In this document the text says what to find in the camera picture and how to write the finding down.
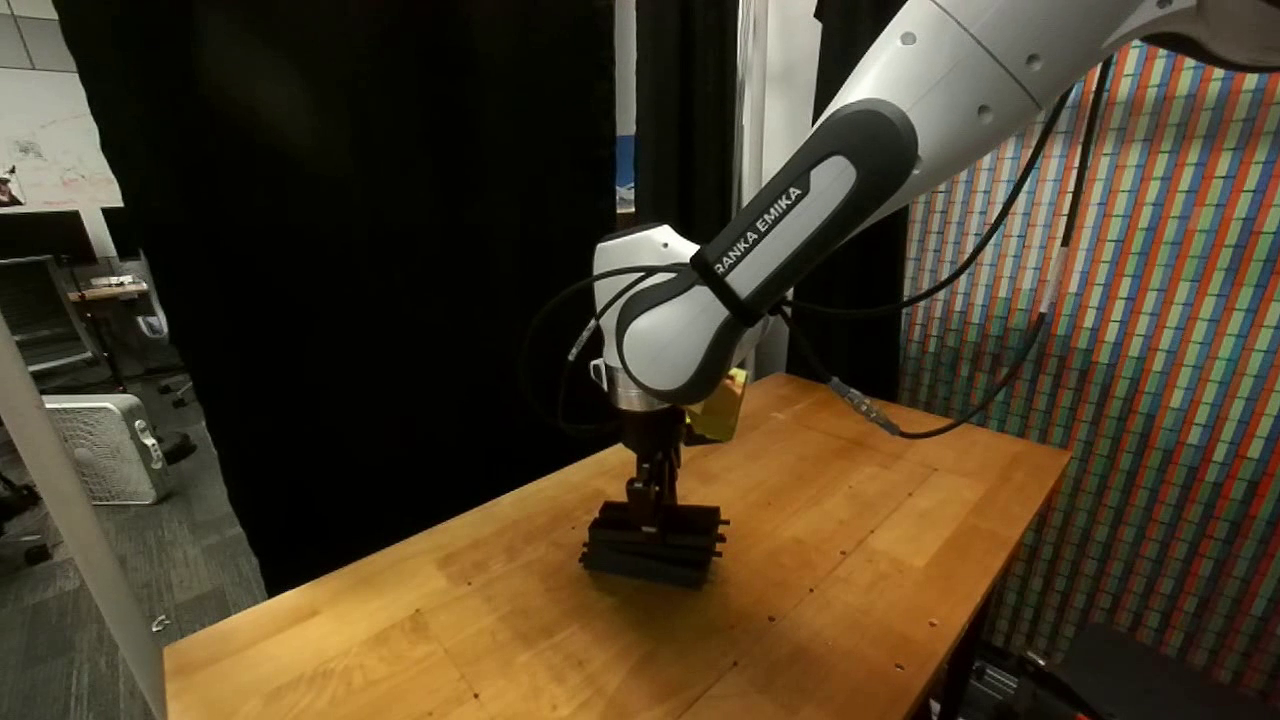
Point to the wide black curtain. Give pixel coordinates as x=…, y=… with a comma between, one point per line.
x=332, y=264

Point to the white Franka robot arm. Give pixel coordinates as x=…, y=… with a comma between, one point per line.
x=854, y=186

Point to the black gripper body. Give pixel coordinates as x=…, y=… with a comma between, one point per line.
x=656, y=435

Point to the grey metal beam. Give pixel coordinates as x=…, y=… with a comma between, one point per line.
x=72, y=563

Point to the black plate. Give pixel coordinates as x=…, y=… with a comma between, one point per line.
x=626, y=545

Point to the colourful patterned wall panel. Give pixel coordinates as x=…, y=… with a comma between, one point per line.
x=1172, y=401

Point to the black case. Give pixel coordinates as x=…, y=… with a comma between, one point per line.
x=1146, y=681

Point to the white board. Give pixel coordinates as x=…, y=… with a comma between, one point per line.
x=53, y=145

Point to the narrow black curtain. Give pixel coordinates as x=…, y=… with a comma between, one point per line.
x=684, y=120

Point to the white appliance box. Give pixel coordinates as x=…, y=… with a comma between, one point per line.
x=106, y=447

